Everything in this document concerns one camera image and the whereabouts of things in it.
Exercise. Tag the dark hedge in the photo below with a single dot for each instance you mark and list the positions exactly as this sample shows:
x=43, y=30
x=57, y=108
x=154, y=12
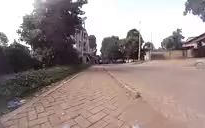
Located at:
x=16, y=58

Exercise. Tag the reddish grey road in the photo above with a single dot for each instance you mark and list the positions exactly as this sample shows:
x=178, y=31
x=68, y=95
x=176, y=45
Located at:
x=176, y=90

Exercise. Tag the pale boundary wall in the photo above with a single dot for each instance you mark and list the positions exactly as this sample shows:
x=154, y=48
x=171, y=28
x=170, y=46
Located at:
x=175, y=54

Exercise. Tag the tree behind house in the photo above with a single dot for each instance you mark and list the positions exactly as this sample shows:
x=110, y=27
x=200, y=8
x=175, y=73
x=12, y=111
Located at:
x=173, y=41

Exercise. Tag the large dark tree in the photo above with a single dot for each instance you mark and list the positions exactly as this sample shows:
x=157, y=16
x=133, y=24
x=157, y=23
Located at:
x=56, y=30

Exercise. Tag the small tree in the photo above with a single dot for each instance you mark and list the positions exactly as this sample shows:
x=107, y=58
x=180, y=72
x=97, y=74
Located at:
x=148, y=46

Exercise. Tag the pale building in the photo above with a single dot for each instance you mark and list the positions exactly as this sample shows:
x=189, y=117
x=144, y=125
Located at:
x=82, y=43

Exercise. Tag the kerb strip beside road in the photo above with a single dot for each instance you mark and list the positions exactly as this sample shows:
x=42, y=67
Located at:
x=128, y=88

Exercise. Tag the robot's own part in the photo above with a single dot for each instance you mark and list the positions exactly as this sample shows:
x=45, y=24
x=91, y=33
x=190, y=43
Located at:
x=136, y=126
x=66, y=126

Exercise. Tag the pale utility pole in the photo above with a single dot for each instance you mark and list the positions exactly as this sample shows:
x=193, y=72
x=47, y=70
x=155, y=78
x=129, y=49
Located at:
x=139, y=43

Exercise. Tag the low house with roof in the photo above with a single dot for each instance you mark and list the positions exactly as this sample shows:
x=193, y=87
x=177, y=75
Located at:
x=203, y=40

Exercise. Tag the group of dark trees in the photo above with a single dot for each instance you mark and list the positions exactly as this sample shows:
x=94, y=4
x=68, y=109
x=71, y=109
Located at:
x=110, y=48

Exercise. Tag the red brick path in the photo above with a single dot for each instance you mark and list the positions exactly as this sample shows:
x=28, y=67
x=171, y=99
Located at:
x=86, y=100

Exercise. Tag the overhanging tree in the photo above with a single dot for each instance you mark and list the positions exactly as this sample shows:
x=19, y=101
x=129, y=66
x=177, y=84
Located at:
x=203, y=8

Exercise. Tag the vehicle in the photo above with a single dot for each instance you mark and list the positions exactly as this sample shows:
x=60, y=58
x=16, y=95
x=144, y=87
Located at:
x=119, y=61

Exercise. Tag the pale kerb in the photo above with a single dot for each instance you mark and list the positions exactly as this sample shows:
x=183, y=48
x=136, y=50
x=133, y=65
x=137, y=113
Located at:
x=56, y=86

